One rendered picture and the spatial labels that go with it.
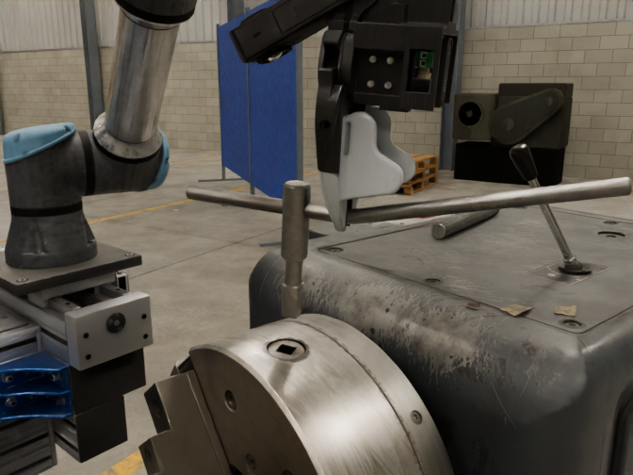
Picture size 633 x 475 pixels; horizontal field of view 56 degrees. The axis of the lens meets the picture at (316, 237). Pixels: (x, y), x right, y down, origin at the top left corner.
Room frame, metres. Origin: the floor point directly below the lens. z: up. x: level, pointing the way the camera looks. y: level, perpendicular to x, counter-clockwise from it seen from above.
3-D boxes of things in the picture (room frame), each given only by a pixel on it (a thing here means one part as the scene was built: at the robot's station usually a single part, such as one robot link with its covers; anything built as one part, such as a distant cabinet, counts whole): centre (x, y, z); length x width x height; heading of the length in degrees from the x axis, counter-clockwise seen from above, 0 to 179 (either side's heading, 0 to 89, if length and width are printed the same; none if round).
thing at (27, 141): (1.02, 0.47, 1.33); 0.13 x 0.12 x 0.14; 122
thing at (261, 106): (7.41, 0.81, 1.18); 4.12 x 0.80 x 2.35; 19
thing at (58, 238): (1.02, 0.47, 1.21); 0.15 x 0.15 x 0.10
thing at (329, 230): (0.84, -0.04, 1.24); 0.09 x 0.08 x 0.03; 130
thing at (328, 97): (0.43, -0.01, 1.44); 0.05 x 0.02 x 0.09; 159
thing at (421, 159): (8.73, -1.21, 0.22); 1.25 x 0.86 x 0.44; 150
